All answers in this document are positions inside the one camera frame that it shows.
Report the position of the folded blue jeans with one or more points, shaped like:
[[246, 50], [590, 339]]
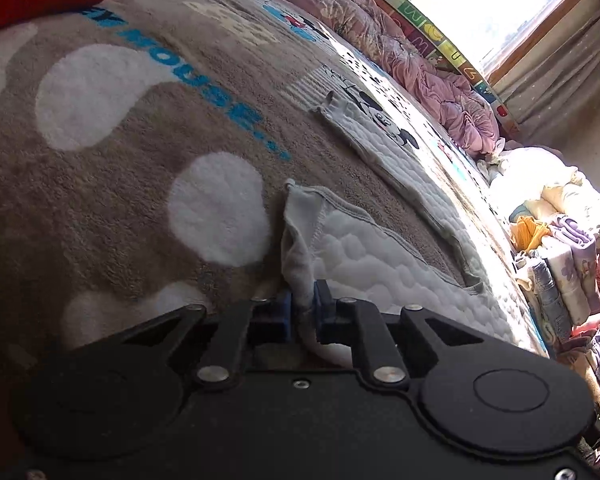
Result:
[[550, 299]]

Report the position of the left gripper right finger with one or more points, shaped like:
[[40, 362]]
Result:
[[359, 325]]

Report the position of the Mickey Mouse plush blanket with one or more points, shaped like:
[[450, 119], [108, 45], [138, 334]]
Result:
[[144, 150]]

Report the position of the purple floral folded garment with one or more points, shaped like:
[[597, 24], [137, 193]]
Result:
[[570, 253]]

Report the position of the grey dotted curtain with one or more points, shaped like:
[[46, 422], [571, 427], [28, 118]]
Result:
[[547, 99]]

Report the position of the pink quilted duvet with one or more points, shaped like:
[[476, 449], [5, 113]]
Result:
[[446, 96]]

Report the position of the colourful alphabet foam mat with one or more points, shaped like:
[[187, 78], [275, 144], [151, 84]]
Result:
[[438, 49]]

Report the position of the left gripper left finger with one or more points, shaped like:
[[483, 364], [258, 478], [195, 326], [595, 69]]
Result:
[[246, 324]]

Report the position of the yellow folded cloth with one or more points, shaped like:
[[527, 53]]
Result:
[[527, 233]]

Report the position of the white quilted garment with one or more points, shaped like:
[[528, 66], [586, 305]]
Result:
[[327, 238]]

